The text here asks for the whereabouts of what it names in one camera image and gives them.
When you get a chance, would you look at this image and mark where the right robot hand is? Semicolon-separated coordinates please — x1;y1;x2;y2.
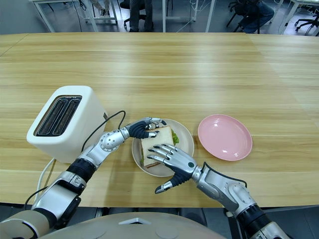
147;143;202;195

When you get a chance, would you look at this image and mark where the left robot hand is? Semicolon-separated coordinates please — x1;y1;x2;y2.
125;117;167;139

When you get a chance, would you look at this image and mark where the beige plate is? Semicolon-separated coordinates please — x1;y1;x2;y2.
131;119;195;178

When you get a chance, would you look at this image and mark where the green lettuce leaf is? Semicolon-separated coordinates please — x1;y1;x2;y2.
139;128;181;166

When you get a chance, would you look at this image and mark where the pink plate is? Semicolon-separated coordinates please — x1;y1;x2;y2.
197;114;253;162

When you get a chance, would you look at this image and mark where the cream toaster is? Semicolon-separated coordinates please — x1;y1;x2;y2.
26;85;109;164

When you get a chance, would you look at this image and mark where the robot body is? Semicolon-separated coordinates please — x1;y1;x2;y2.
37;212;233;239

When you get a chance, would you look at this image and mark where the black office chair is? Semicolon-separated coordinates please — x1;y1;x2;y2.
294;6;319;36
226;0;262;34
119;0;148;28

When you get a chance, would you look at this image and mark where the person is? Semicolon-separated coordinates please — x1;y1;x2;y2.
128;0;155;33
89;0;111;17
241;0;275;34

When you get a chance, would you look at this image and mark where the black cable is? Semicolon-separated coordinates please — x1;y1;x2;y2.
202;161;248;188
23;110;126;210

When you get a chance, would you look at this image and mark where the white cord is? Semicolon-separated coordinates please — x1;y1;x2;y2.
36;157;57;200

